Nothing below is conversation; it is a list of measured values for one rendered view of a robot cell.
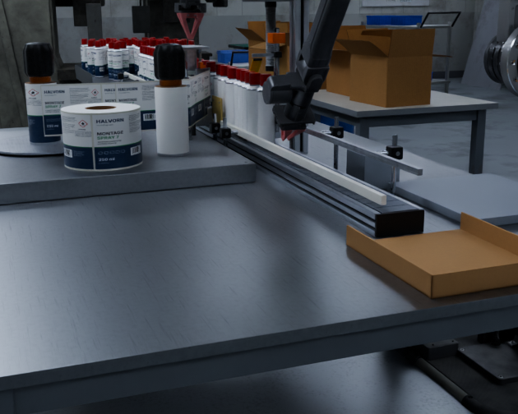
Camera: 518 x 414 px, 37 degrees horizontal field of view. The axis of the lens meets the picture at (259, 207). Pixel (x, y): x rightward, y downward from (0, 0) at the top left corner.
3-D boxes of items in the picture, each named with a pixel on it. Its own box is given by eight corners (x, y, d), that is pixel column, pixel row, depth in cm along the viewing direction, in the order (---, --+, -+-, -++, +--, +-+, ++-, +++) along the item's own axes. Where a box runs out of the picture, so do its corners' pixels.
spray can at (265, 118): (273, 142, 227) (273, 72, 221) (276, 145, 222) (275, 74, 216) (256, 143, 226) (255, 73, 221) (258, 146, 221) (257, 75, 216)
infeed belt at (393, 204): (178, 119, 302) (178, 109, 300) (198, 117, 304) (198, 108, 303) (381, 232, 152) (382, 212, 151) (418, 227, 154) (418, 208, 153)
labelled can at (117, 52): (123, 80, 417) (122, 42, 412) (122, 81, 412) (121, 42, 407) (113, 80, 417) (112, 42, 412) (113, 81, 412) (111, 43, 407)
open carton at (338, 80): (302, 91, 444) (302, 26, 435) (382, 87, 463) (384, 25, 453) (337, 100, 404) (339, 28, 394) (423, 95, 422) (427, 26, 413)
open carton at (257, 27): (233, 73, 563) (233, 20, 553) (289, 71, 579) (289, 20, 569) (253, 78, 527) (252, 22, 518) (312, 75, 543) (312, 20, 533)
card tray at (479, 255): (345, 245, 147) (346, 224, 146) (461, 230, 156) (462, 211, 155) (431, 299, 120) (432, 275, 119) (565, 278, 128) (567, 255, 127)
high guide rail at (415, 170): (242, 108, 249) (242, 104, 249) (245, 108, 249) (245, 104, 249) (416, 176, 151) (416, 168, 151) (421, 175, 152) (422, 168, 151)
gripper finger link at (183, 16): (181, 39, 212) (180, 5, 210) (174, 39, 219) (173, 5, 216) (205, 39, 215) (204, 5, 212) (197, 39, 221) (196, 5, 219)
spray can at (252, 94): (243, 143, 227) (242, 73, 222) (252, 140, 231) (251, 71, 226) (259, 144, 225) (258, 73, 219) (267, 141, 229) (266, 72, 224)
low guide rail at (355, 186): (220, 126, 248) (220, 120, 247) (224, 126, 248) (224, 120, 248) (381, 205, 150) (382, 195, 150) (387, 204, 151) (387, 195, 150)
